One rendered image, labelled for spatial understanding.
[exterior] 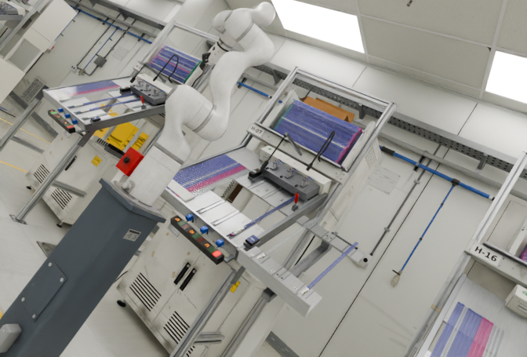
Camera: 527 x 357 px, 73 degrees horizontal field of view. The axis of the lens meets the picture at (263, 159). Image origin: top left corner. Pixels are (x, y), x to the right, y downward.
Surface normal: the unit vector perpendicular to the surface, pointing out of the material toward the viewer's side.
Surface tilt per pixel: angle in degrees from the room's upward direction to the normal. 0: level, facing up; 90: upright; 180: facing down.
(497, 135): 90
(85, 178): 90
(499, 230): 90
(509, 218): 90
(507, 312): 44
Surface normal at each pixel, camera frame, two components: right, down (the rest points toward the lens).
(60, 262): -0.33, -0.37
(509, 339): 0.15, -0.86
